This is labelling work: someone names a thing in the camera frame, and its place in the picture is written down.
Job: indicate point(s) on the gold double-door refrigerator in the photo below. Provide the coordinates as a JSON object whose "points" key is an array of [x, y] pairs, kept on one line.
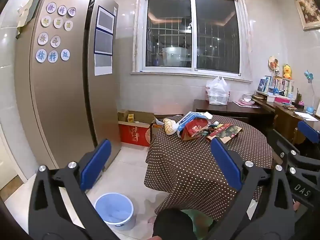
{"points": [[62, 100]]}

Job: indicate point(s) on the small yellow box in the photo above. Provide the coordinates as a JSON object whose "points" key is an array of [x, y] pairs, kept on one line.
{"points": [[131, 118]]}

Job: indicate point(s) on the yellow duck toy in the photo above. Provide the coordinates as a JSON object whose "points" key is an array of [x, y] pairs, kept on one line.
{"points": [[287, 72]]}

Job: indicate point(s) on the blue pinwheel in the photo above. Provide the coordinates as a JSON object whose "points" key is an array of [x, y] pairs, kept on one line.
{"points": [[308, 76]]}

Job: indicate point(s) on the person's leg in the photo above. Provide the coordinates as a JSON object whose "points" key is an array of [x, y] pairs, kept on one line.
{"points": [[172, 225]]}

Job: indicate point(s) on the light blue trash bin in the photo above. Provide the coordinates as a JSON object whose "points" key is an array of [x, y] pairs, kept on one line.
{"points": [[115, 212]]}

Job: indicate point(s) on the brown polka-dot tablecloth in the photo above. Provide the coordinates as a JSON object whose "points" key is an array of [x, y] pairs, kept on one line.
{"points": [[200, 170]]}

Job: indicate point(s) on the white bowl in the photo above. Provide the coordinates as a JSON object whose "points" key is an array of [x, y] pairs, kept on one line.
{"points": [[247, 97]]}

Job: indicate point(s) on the light blue cup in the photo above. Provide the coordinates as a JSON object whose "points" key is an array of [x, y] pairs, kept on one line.
{"points": [[310, 109]]}

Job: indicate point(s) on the white-framed sliding window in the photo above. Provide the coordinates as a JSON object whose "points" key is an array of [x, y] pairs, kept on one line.
{"points": [[192, 30]]}

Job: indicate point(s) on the blue-bordered grey printed sheet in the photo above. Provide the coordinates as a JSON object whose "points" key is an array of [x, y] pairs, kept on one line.
{"points": [[103, 42], [105, 20]]}

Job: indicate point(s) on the group of round fridge magnets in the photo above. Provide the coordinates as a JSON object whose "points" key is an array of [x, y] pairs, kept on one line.
{"points": [[41, 55]]}

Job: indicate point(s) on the cream foam fruit net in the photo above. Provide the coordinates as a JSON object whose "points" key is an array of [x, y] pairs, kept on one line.
{"points": [[171, 127]]}

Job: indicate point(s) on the grey plastic bag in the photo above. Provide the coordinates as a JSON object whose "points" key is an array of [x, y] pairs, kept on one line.
{"points": [[159, 121]]}

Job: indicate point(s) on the red and green flat box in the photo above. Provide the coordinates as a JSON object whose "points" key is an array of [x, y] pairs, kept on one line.
{"points": [[225, 132]]}

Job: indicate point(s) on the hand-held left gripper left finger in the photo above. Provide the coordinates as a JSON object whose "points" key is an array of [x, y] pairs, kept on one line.
{"points": [[96, 165]]}

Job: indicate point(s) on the dark wooden desk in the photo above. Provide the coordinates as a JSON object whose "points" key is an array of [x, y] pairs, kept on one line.
{"points": [[287, 120]]}

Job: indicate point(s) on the red snack packet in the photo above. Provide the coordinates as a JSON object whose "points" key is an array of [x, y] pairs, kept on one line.
{"points": [[193, 131]]}

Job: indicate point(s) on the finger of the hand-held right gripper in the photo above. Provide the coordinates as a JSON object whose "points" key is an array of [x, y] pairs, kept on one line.
{"points": [[308, 130], [287, 146]]}

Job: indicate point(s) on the white plastic bag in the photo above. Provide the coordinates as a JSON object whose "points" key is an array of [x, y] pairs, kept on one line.
{"points": [[217, 90]]}

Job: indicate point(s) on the round paper wall decoration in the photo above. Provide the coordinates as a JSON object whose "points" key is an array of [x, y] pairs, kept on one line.
{"points": [[273, 63]]}

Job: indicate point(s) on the gold-framed flower picture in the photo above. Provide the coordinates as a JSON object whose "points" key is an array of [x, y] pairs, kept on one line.
{"points": [[308, 10]]}

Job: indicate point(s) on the row of books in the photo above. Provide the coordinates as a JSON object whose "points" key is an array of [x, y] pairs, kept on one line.
{"points": [[275, 86]]}

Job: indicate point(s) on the brown printed cardboard box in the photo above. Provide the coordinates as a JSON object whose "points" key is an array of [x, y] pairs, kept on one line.
{"points": [[156, 131]]}

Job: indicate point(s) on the white-bordered grey printed sheet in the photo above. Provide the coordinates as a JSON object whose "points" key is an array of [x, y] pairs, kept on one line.
{"points": [[103, 65]]}

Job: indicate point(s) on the red cardboard box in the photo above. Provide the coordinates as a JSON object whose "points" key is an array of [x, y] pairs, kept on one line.
{"points": [[133, 135]]}

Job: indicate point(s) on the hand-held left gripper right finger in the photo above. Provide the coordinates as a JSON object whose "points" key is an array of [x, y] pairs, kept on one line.
{"points": [[226, 165]]}

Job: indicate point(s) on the white paper sheets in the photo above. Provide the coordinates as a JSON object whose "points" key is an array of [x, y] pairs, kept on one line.
{"points": [[306, 116]]}

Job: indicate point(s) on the pale hanging bag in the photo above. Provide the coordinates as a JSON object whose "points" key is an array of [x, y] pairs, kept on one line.
{"points": [[25, 15]]}

